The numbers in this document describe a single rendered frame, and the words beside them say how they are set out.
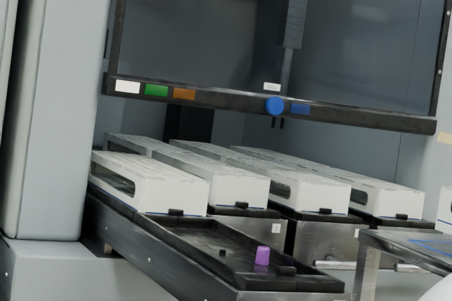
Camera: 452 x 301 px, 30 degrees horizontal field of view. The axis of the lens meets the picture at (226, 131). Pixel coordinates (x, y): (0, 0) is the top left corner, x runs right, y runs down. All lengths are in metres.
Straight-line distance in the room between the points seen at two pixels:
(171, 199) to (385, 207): 0.44
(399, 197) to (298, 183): 0.20
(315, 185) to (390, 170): 0.29
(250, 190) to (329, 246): 0.16
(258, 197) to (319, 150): 0.55
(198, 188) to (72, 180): 0.21
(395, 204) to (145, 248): 0.55
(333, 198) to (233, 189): 0.18
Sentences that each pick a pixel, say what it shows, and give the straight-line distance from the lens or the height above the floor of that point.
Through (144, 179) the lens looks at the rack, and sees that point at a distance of 1.14.
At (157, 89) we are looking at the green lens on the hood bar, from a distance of 1.27.
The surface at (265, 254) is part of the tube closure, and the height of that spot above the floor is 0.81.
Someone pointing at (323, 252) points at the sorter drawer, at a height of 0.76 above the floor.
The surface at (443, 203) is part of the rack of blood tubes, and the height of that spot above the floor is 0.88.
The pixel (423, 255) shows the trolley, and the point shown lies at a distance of 1.13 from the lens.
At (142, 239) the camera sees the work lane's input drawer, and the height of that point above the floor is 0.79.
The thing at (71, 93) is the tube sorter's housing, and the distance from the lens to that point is 1.26.
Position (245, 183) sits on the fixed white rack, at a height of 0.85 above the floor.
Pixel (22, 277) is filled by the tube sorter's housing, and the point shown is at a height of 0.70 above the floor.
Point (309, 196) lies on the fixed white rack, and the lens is 1.37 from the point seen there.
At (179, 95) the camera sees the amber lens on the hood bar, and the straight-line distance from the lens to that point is 1.28.
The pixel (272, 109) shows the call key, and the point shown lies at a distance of 1.34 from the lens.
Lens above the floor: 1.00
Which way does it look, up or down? 3 degrees down
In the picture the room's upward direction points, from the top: 8 degrees clockwise
